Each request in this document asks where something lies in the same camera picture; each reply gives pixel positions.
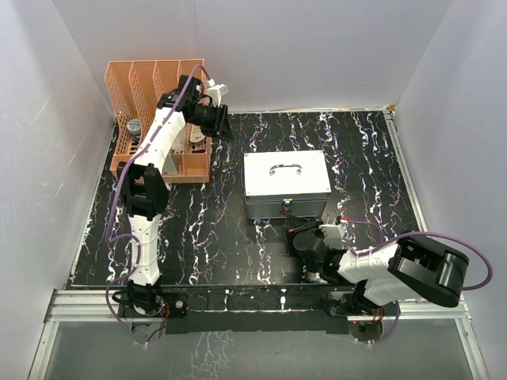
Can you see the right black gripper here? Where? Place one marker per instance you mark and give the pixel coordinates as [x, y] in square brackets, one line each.
[311, 226]

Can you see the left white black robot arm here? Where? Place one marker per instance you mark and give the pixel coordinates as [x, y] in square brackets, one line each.
[144, 193]

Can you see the white medicine box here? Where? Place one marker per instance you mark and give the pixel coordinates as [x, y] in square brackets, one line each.
[170, 166]

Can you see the grey metal medicine case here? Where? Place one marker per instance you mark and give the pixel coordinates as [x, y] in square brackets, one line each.
[283, 183]

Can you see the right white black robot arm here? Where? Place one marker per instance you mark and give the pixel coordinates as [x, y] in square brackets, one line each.
[410, 267]

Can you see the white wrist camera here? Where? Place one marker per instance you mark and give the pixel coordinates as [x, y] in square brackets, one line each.
[334, 233]
[215, 92]

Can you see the round blue tin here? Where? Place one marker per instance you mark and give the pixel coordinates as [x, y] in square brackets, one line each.
[134, 129]

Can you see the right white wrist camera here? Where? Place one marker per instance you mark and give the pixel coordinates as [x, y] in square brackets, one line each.
[334, 233]

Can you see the aluminium frame rail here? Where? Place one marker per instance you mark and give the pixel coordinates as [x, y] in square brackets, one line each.
[251, 316]

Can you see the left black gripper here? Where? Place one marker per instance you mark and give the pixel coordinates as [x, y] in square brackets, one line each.
[220, 126]

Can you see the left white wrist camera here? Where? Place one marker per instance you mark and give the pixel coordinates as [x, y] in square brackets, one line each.
[215, 92]

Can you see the orange plastic file organizer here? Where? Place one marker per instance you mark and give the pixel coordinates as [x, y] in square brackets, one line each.
[135, 88]

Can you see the pink oval blister pack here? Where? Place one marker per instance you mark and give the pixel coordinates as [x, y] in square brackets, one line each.
[196, 135]

